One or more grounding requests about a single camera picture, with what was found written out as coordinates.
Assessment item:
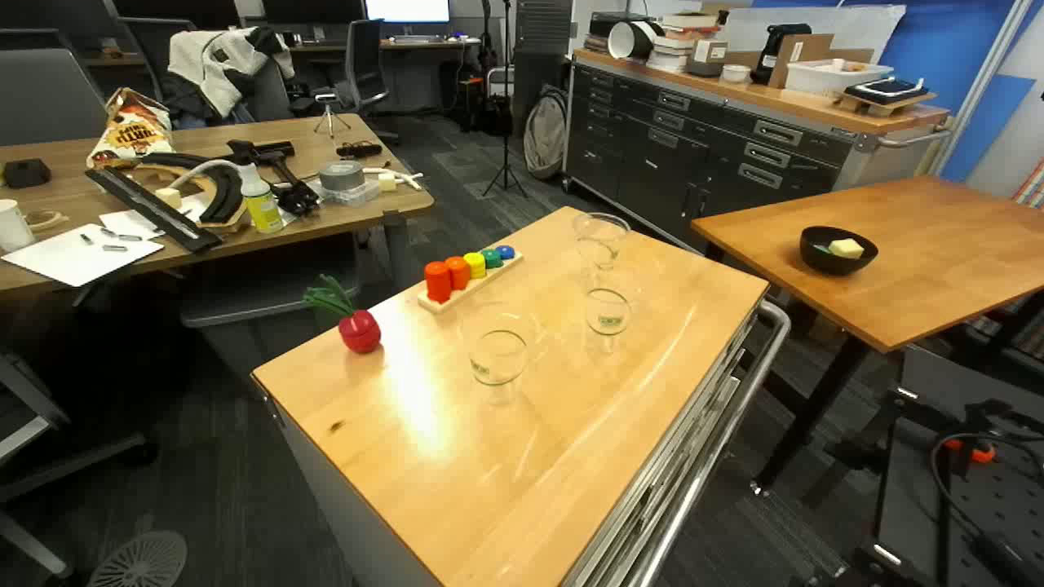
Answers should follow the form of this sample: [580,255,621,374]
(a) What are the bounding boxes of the clear plastic cup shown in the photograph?
[567,208,631,275]
[458,306,543,390]
[580,278,642,340]

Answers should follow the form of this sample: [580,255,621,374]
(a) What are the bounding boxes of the white paper cup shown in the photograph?
[0,195,34,255]

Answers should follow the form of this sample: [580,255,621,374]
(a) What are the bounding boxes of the orange toy block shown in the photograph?
[439,255,474,293]

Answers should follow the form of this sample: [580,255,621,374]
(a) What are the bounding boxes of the red toy block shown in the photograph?
[419,259,455,306]

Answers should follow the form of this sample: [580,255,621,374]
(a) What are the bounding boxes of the white floor fan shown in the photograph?
[518,84,572,184]

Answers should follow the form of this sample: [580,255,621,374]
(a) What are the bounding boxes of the black tripod stand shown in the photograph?
[484,0,530,200]

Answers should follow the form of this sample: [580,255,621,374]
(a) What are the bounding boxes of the long wooden desk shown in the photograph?
[0,110,436,330]

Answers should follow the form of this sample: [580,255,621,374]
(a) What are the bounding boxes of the grey tape roll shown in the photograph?
[318,159,373,202]

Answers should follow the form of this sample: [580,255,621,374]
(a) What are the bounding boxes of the black clamp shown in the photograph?
[273,176,325,219]

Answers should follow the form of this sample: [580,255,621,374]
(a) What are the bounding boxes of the black drawer cabinet wooden top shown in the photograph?
[565,46,957,248]

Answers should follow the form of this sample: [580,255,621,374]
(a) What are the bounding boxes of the round white black device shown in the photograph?
[591,11,666,64]

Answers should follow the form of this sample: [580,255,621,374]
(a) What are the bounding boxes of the yellow liquid bottle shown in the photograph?
[239,159,290,235]

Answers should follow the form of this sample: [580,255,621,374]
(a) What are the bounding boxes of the wooden top steel tool cart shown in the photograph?
[251,205,793,587]

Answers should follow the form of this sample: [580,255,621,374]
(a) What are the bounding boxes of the black office chair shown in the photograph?
[323,15,399,120]

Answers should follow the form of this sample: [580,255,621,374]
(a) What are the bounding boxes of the black bowl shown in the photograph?
[798,223,882,278]

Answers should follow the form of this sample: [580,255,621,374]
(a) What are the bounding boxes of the stacked small boxes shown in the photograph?
[648,11,731,78]

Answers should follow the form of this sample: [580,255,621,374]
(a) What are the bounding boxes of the black power tool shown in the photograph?
[226,137,300,169]

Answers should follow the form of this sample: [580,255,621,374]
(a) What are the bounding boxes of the computer monitor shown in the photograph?
[362,0,455,26]

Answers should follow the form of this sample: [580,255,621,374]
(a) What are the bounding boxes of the pale yellow food piece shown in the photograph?
[813,235,867,265]

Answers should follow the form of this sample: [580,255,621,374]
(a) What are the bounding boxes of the black upright device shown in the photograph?
[749,24,813,89]

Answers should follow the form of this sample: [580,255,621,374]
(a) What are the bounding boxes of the white plastic tub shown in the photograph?
[784,58,897,97]

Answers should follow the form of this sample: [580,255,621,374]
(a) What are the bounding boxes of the long black bar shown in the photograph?
[85,168,226,259]

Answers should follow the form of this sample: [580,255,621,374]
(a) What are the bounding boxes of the white black jacket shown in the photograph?
[164,26,295,120]

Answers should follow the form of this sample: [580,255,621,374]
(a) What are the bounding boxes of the brown cardboard box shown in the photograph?
[772,30,876,72]

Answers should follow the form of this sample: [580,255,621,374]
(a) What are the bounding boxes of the small white paper note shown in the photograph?
[95,208,166,246]

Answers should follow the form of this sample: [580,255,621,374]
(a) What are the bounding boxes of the wooden board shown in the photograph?
[830,89,952,123]

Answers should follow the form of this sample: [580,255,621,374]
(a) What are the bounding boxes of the dark tablet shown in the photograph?
[845,76,928,106]

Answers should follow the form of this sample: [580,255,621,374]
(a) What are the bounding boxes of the wooden table black legs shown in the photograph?
[692,176,1044,499]

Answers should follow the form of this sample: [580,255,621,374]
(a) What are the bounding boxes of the printed snack bag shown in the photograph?
[81,84,177,174]

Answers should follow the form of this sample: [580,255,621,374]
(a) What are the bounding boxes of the white paper sheet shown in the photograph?
[2,223,166,289]

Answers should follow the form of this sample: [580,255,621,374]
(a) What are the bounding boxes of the round grey floor grille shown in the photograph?
[87,528,190,587]

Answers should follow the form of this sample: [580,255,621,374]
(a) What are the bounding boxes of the grey chair base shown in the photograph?
[0,346,156,581]

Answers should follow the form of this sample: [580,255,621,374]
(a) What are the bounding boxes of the grey padded chair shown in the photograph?
[0,42,110,151]

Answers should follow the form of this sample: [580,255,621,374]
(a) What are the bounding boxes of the black curved hose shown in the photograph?
[196,159,246,230]

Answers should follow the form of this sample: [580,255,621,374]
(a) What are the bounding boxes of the orange cable clip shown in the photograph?
[940,435,1001,470]

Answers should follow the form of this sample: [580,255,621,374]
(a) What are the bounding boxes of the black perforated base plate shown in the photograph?
[875,346,1044,587]

